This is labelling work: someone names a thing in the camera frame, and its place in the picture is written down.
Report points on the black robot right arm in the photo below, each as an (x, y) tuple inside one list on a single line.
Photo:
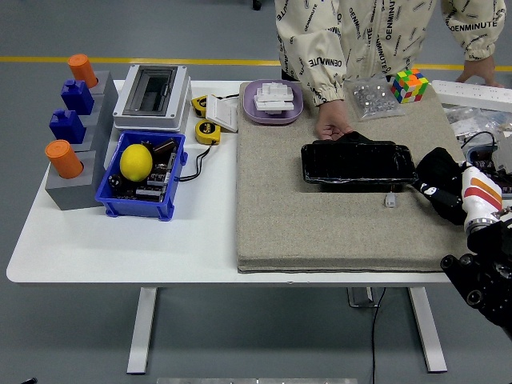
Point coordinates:
[(488, 272)]

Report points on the grey metal bracket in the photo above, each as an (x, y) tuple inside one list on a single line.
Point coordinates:
[(503, 154)]

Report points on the small white connector plug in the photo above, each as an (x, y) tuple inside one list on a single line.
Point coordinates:
[(390, 201)]

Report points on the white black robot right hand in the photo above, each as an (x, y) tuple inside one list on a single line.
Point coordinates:
[(480, 192)]

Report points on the person's right hand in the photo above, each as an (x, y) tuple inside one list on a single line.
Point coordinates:
[(333, 120)]

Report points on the yellow tape measure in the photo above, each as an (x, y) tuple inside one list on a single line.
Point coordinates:
[(198, 106), (207, 131)]

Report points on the blue block peg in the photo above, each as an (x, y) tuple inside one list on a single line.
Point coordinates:
[(67, 126), (77, 96)]

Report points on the blue plastic bin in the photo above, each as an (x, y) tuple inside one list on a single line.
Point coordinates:
[(136, 208)]

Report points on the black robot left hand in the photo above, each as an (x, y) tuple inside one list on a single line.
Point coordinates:
[(29, 381)]

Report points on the black caster wheel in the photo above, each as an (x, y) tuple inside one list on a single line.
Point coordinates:
[(257, 4)]

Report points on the person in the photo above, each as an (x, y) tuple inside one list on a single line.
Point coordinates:
[(368, 32)]

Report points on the grey-brown mat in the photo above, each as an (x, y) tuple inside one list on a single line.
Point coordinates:
[(320, 224)]

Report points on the clear plastic bags pile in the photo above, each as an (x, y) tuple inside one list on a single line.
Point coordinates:
[(468, 120)]

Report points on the person's left forearm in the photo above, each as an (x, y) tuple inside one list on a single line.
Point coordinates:
[(476, 36)]

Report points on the white wall switch plate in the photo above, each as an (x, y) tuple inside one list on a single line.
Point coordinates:
[(223, 114)]

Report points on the white table leg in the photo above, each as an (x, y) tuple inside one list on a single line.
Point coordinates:
[(141, 332), (430, 340)]

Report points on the purple tray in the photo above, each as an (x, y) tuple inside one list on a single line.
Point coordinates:
[(250, 110)]

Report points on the yellow lemon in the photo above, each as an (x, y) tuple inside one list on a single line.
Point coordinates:
[(136, 163)]

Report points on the clear bag of metal parts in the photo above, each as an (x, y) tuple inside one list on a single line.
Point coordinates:
[(374, 100)]

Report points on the person's right forearm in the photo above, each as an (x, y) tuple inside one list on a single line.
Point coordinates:
[(322, 84)]

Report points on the stack of white switch parts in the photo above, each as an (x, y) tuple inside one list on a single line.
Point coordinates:
[(274, 96)]

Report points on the light blue parts tray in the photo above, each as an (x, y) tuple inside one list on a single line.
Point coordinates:
[(478, 154)]

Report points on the person's left hand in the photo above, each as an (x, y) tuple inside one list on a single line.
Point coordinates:
[(481, 70)]

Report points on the grey metal foot plate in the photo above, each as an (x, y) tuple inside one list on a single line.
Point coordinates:
[(358, 298)]

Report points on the grey stepped block holder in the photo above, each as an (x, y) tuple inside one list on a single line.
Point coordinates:
[(100, 120)]

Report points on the black circuit board with capacitors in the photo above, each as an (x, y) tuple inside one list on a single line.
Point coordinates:
[(158, 180)]

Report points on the colourful puzzle cube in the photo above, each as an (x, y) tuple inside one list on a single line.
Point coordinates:
[(409, 86)]

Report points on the white power strip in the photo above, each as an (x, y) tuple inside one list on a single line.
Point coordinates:
[(472, 94)]

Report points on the grey white distribution box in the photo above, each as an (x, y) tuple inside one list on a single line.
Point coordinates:
[(154, 116)]

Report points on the orange cylinder peg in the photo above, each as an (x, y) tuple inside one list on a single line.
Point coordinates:
[(64, 158), (82, 70)]

